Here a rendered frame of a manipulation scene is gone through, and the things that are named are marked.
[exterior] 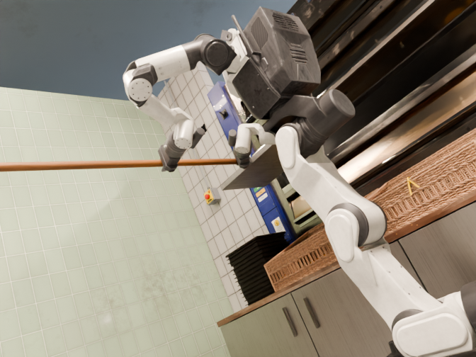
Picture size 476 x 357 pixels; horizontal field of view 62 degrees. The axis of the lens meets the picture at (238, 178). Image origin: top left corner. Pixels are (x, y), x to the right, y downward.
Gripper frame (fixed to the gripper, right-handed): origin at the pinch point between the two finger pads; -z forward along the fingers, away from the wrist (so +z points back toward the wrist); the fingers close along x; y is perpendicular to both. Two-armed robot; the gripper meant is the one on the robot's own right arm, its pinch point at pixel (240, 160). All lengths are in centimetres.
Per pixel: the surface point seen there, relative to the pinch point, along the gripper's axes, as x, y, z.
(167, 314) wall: 44, -65, -102
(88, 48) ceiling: -193, -57, -104
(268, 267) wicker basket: 50, -4, -26
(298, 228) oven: 31, 31, -62
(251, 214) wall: 4, 12, -88
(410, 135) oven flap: 22, 82, 10
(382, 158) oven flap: 24, 71, -4
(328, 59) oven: -43, 73, -2
